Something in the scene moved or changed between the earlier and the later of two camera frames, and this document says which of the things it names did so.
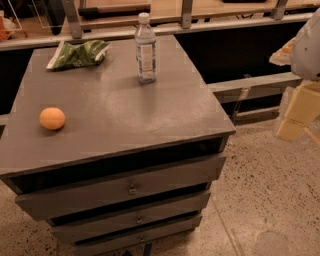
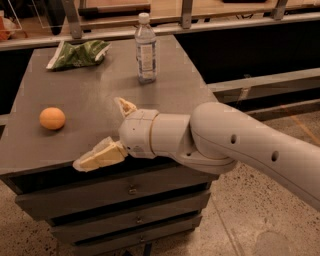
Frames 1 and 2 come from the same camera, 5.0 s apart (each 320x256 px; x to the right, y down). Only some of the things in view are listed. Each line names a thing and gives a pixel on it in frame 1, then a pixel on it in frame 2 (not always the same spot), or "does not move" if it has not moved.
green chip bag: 86,53 does not move
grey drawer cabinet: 115,144 does not move
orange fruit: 52,118 does not move
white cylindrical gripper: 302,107 -> 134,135
